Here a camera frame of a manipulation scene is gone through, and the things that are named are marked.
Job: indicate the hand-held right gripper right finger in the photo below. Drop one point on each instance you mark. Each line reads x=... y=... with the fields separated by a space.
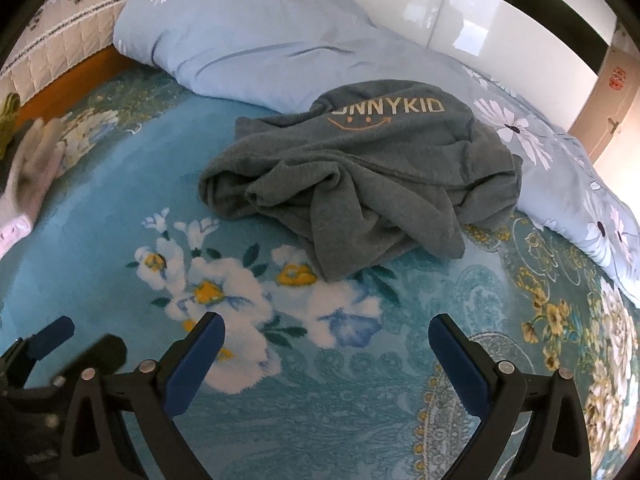
x=457 y=365

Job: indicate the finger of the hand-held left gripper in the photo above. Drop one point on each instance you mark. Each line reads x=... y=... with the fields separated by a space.
x=102 y=352
x=50 y=337

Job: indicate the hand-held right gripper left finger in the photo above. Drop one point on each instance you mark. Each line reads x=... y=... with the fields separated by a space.
x=195 y=365

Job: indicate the grey fleece sweatshirt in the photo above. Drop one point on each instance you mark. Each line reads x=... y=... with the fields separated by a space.
x=350 y=170

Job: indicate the teal floral blanket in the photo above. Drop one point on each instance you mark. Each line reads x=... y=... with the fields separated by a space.
x=125 y=195

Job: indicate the pink fluffy garment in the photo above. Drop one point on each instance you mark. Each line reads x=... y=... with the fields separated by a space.
x=30 y=175

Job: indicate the olive knit garment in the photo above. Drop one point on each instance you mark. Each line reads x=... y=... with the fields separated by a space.
x=9 y=120

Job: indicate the cardboard box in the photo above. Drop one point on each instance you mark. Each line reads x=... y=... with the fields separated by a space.
x=617 y=105

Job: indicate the quilted beige headboard cover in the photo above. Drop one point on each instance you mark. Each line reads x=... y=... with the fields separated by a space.
x=75 y=20

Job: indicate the red door sticker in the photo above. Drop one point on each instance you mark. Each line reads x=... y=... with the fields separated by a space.
x=619 y=77

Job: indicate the light blue floral duvet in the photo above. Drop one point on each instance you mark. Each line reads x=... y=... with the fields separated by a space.
x=250 y=35

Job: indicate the white glossy wardrobe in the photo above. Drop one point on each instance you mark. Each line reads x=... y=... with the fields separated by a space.
x=475 y=10

